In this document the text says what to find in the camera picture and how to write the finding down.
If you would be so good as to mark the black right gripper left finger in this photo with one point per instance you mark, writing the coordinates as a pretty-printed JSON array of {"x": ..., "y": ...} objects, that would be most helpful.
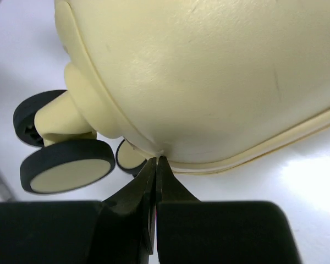
[{"x": 116, "y": 230}]

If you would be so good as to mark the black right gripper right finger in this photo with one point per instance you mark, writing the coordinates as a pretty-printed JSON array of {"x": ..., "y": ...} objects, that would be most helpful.
[{"x": 194, "y": 231}]

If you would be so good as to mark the pale yellow hard-shell suitcase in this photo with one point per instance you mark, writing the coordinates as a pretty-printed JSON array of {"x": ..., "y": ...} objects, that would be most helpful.
[{"x": 209, "y": 85}]

